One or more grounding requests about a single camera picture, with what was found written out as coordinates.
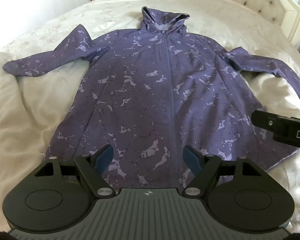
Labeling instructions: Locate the purple patterned hooded jacket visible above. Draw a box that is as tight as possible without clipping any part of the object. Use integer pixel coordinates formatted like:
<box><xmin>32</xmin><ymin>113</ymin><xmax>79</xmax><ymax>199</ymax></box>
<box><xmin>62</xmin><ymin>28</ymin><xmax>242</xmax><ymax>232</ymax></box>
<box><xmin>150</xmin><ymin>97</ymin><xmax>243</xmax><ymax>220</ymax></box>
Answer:
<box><xmin>4</xmin><ymin>7</ymin><xmax>300</xmax><ymax>188</ymax></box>

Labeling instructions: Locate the cream bed comforter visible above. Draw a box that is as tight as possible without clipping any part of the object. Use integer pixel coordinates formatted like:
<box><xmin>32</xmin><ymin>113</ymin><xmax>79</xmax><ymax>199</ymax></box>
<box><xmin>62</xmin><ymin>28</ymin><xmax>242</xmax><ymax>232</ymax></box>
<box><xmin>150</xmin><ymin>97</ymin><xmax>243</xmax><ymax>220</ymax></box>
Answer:
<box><xmin>0</xmin><ymin>0</ymin><xmax>300</xmax><ymax>231</ymax></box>

